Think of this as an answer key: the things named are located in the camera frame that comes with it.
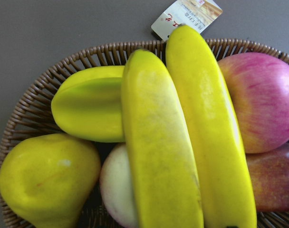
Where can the yellow banana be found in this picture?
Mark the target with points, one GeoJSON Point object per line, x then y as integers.
{"type": "Point", "coordinates": [163, 169]}
{"type": "Point", "coordinates": [226, 189]}

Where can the brown wicker basket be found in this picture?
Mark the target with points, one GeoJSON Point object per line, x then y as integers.
{"type": "Point", "coordinates": [32, 115]}

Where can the pale peach fruit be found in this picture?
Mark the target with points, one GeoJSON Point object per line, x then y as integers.
{"type": "Point", "coordinates": [116, 187]}

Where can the red pink apple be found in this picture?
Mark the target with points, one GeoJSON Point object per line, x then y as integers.
{"type": "Point", "coordinates": [259, 88]}

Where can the yellow star fruit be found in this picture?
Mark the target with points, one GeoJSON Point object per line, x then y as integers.
{"type": "Point", "coordinates": [88, 104]}

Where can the yellow lemon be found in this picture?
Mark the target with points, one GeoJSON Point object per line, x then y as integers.
{"type": "Point", "coordinates": [47, 179]}

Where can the white paper price tag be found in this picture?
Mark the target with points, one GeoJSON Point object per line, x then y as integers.
{"type": "Point", "coordinates": [197, 14]}

